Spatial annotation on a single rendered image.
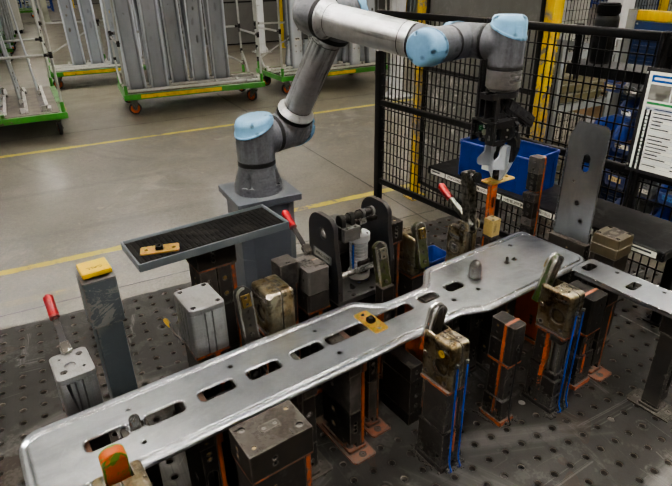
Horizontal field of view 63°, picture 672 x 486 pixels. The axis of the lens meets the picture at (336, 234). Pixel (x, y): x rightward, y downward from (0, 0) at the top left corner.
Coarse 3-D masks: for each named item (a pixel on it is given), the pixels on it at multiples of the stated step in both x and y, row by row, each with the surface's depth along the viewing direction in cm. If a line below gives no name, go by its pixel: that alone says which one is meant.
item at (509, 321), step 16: (496, 320) 127; (512, 320) 126; (496, 336) 128; (512, 336) 124; (496, 352) 129; (512, 352) 125; (496, 368) 131; (512, 368) 130; (496, 384) 133; (512, 384) 130; (496, 400) 134; (512, 400) 135; (480, 416) 138; (496, 416) 135; (512, 416) 137
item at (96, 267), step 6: (102, 258) 120; (78, 264) 118; (84, 264) 118; (90, 264) 118; (96, 264) 118; (102, 264) 118; (108, 264) 117; (78, 270) 116; (84, 270) 115; (90, 270) 115; (96, 270) 115; (102, 270) 116; (108, 270) 116; (84, 276) 114; (90, 276) 114
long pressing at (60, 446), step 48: (528, 240) 160; (432, 288) 137; (480, 288) 136; (528, 288) 137; (288, 336) 120; (384, 336) 119; (192, 384) 107; (240, 384) 106; (288, 384) 106; (48, 432) 96; (96, 432) 96; (144, 432) 96; (192, 432) 96; (48, 480) 87
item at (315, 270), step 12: (300, 264) 133; (312, 264) 133; (324, 264) 133; (300, 276) 133; (312, 276) 130; (324, 276) 132; (300, 288) 135; (312, 288) 132; (324, 288) 134; (300, 300) 136; (312, 300) 133; (324, 300) 135; (300, 312) 139; (312, 312) 135; (324, 312) 138; (312, 348) 140
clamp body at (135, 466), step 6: (132, 462) 83; (138, 462) 83; (132, 468) 82; (138, 468) 82; (132, 474) 83; (138, 474) 81; (144, 474) 81; (96, 480) 80; (102, 480) 80; (126, 480) 80; (132, 480) 80; (138, 480) 80; (144, 480) 80
